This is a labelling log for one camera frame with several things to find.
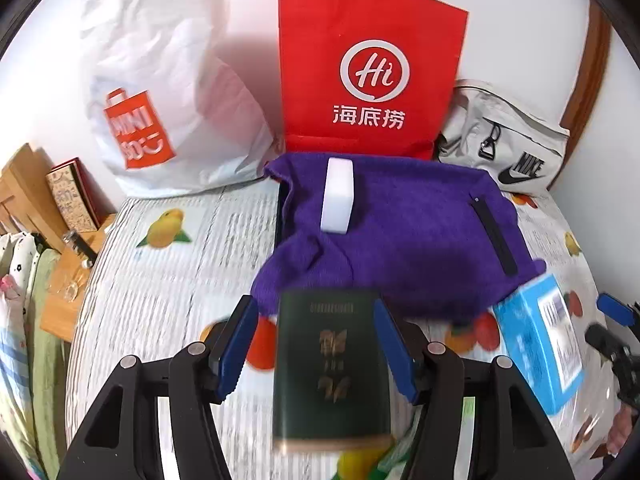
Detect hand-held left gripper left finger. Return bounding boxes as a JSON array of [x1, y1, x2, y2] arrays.
[[57, 295, 261, 480]]

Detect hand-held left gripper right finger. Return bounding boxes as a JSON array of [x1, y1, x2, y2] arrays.
[[371, 297, 576, 480]]

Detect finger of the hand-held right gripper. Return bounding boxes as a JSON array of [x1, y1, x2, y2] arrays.
[[584, 324, 632, 358], [596, 293, 640, 322]]

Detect dark green box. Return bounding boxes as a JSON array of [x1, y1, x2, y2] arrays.
[[272, 289, 393, 453]]

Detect blue cardboard box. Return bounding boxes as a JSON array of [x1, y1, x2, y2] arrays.
[[492, 274, 587, 416]]

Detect purple fleece cloth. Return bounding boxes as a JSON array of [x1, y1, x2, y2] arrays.
[[251, 154, 547, 323]]

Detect white sponge block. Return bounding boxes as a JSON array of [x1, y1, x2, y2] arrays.
[[320, 157, 355, 235]]

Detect wooden nightstand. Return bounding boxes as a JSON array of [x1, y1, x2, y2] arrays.
[[40, 212, 118, 346]]

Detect green blanket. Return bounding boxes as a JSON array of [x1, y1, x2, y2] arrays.
[[24, 247, 71, 466]]

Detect black bottle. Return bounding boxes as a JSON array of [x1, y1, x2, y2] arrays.
[[62, 230, 99, 269]]

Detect grey waist bag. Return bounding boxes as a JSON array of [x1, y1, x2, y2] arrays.
[[437, 79, 571, 196]]

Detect patterned book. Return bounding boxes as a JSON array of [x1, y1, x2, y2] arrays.
[[46, 157, 104, 233]]

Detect white flowered pillow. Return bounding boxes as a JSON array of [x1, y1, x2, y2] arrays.
[[0, 232, 40, 288]]

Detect red paper bag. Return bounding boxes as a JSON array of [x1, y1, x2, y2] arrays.
[[277, 0, 470, 162]]

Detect white plastic shopping bag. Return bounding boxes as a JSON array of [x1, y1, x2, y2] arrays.
[[80, 0, 281, 196]]

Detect wooden door frame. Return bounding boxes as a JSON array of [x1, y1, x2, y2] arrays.
[[560, 0, 613, 191]]

